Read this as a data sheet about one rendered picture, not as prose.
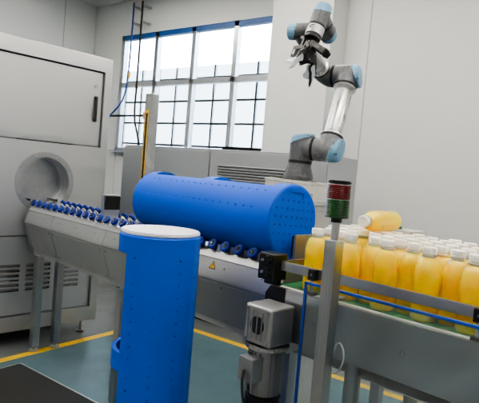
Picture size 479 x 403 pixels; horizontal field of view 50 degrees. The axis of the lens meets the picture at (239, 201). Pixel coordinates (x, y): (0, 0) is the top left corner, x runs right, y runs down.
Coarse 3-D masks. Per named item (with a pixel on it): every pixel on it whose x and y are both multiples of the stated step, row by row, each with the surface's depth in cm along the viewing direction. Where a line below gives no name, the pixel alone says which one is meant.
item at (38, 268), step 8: (40, 256) 327; (40, 264) 328; (40, 272) 328; (40, 280) 329; (40, 288) 329; (32, 296) 330; (40, 296) 330; (32, 304) 330; (40, 304) 330; (32, 312) 330; (40, 312) 331; (32, 320) 329; (40, 320) 331; (32, 328) 329; (32, 336) 329; (32, 344) 329
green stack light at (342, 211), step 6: (330, 198) 137; (330, 204) 134; (336, 204) 133; (342, 204) 133; (348, 204) 134; (330, 210) 134; (336, 210) 133; (342, 210) 133; (348, 210) 134; (330, 216) 134; (336, 216) 133; (342, 216) 133; (348, 216) 135
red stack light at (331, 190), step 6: (330, 186) 134; (336, 186) 133; (342, 186) 133; (348, 186) 133; (330, 192) 134; (336, 192) 133; (342, 192) 133; (348, 192) 134; (336, 198) 133; (342, 198) 133; (348, 198) 134
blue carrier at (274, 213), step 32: (160, 192) 230; (192, 192) 215; (224, 192) 203; (256, 192) 192; (288, 192) 189; (160, 224) 234; (192, 224) 214; (224, 224) 199; (256, 224) 187; (288, 224) 190; (288, 256) 192
